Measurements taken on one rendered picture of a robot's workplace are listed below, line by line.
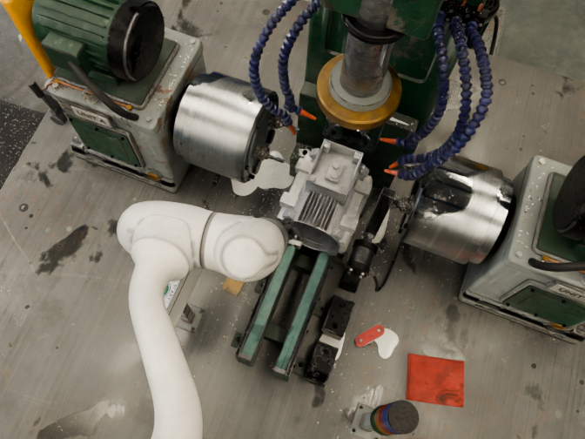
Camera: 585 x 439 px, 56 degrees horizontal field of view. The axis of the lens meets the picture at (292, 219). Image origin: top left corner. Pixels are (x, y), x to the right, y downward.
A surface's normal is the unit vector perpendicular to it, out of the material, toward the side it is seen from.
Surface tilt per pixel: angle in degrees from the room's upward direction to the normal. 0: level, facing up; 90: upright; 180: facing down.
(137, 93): 0
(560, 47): 0
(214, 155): 65
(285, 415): 0
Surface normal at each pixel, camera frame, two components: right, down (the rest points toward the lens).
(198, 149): -0.32, 0.63
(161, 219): -0.04, -0.62
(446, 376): 0.04, -0.35
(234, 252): -0.17, 0.06
